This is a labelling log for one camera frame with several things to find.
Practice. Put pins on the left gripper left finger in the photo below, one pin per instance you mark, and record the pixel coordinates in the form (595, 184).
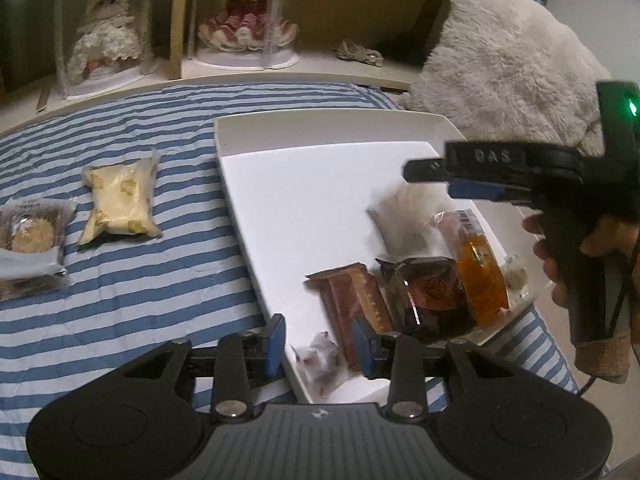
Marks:
(274, 344)

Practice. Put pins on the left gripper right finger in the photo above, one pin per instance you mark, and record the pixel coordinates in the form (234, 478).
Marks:
(365, 342)

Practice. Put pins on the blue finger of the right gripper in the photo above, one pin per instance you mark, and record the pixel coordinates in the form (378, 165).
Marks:
(496, 193)

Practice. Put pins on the dark mooncake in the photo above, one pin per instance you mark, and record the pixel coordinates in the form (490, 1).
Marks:
(426, 297)

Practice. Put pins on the yellow pastry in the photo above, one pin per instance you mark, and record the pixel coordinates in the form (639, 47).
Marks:
(122, 199)

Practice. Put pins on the brown round cookie pack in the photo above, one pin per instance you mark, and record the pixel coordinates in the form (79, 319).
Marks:
(32, 246)

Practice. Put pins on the person right hand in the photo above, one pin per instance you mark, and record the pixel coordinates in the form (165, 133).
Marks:
(610, 235)

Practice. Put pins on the small clear wrapped candy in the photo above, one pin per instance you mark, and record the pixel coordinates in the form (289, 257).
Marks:
(321, 365)

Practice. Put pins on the brown wrapped chocolate bar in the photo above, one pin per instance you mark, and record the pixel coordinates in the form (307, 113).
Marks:
(347, 293)

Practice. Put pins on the white feathery snack pack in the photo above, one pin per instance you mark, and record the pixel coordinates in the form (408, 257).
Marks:
(404, 217)

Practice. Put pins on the orange wrapped snack bar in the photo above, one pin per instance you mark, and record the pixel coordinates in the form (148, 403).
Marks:
(476, 262)

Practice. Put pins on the green white wrapped pastry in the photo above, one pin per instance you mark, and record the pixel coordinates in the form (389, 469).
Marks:
(514, 273)

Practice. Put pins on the fluffy beige pillow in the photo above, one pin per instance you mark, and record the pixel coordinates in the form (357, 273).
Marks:
(508, 70)

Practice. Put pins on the blue white striped blanket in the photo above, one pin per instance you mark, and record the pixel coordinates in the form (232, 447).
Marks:
(127, 295)

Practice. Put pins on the white cardboard box tray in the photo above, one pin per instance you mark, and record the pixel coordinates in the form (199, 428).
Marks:
(299, 183)

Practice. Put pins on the small trinket on shelf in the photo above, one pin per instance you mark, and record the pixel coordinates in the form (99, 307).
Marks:
(350, 51)

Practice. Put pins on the wooden shelf unit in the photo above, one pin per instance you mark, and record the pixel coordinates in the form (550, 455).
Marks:
(403, 31)

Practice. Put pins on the doll in red dress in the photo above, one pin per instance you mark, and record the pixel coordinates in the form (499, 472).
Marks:
(243, 34)

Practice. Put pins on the doll in white dress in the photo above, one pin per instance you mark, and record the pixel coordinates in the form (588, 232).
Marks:
(101, 45)

